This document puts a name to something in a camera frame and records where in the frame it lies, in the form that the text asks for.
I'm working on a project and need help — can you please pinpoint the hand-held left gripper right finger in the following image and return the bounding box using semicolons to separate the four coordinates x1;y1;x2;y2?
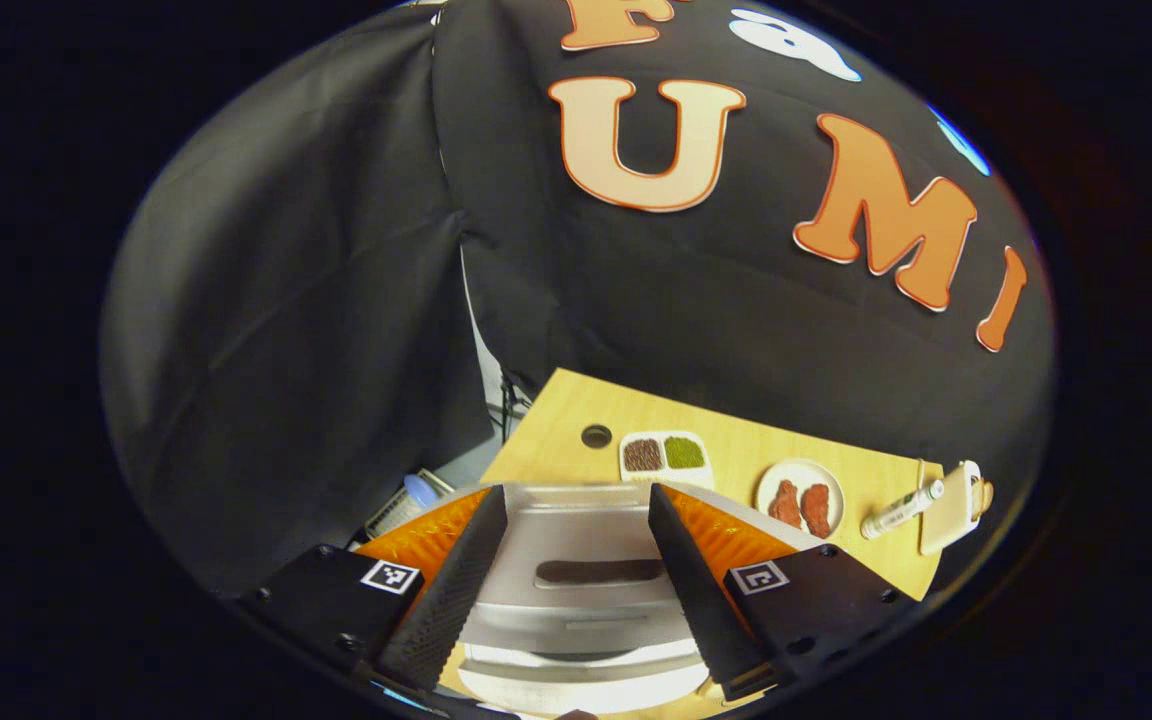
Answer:
648;483;922;701

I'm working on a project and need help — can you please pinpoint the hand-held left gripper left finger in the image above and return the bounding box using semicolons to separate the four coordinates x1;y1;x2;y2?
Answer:
241;485;509;693

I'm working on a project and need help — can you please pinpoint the white rice cooker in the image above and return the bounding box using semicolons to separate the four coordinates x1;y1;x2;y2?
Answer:
436;483;817;716

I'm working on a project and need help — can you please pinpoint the red meat piece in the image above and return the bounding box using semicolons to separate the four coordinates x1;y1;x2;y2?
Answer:
768;480;802;529
800;484;833;539

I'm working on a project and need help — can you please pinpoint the white divided bean dish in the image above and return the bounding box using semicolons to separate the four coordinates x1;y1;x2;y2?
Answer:
619;430;715;489

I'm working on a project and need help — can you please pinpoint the beige round plate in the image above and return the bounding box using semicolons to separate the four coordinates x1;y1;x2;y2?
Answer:
755;459;846;541

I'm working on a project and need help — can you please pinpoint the black tripod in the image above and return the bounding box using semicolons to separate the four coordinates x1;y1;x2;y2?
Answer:
496;370;534;443

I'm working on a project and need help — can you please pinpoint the white bottle green label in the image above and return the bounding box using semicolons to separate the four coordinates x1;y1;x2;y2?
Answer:
860;479;945;541

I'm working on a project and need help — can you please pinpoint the cream toaster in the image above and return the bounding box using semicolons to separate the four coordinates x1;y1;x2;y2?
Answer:
918;460;995;557

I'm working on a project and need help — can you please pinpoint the black backdrop cloth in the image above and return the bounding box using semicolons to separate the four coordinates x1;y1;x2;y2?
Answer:
101;0;1057;601

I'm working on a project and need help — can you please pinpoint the white wire basket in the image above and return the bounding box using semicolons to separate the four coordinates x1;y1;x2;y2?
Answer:
366;470;457;541

